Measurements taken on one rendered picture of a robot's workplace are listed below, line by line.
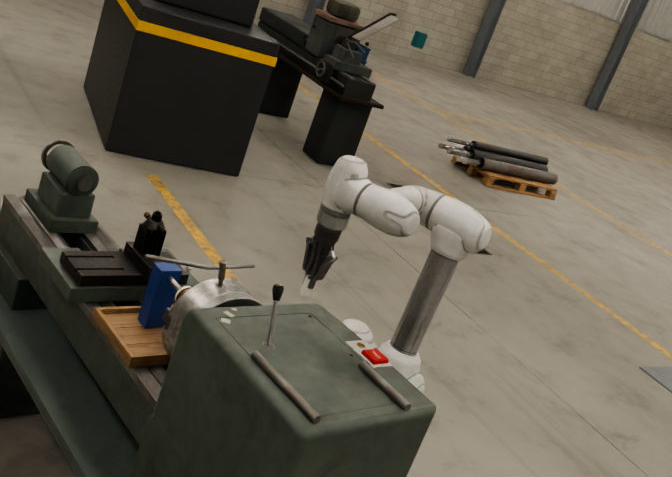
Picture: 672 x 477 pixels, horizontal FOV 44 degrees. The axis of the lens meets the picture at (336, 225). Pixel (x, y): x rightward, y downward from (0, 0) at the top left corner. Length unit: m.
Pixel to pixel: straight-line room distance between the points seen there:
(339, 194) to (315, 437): 0.68
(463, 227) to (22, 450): 2.04
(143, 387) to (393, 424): 0.86
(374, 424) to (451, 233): 0.83
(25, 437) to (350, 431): 1.99
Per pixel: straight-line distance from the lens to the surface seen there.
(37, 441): 3.80
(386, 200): 2.25
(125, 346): 2.78
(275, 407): 2.07
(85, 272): 3.02
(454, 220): 2.75
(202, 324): 2.31
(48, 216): 3.51
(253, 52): 7.22
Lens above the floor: 2.33
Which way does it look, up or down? 19 degrees down
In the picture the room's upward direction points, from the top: 20 degrees clockwise
